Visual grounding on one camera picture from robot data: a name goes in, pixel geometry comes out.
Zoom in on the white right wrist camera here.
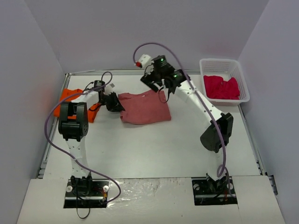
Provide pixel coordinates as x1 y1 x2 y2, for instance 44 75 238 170
135 54 152 69

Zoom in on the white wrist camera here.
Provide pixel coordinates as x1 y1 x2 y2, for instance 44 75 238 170
104 83 115 95
135 54 152 69

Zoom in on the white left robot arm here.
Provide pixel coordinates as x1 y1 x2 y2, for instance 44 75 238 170
58 80 125 195

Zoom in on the thin black cable loop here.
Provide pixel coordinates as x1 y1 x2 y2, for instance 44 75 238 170
76 198 91 220

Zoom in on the pink t shirt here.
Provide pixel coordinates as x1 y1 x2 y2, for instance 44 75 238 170
118 90 171 125

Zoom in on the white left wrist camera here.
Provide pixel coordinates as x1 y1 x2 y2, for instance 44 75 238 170
104 83 115 95

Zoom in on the magenta t shirt in basket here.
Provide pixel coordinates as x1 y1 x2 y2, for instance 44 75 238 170
203 76 240 100

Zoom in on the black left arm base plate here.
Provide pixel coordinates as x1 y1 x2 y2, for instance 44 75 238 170
64 180 109 209

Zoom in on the orange folded t shirt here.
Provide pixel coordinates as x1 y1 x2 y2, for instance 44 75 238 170
53 88 101 123

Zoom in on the white plastic basket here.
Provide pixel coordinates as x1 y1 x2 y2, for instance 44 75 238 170
199 58 250 106

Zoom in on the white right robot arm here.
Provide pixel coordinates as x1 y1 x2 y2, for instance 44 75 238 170
135 54 234 193

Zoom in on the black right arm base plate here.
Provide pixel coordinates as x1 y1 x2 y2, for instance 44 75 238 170
192 177 238 206

